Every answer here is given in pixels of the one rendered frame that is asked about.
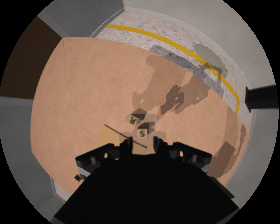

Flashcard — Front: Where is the tan square mat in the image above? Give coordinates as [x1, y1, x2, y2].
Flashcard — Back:
[93, 125, 146, 154]

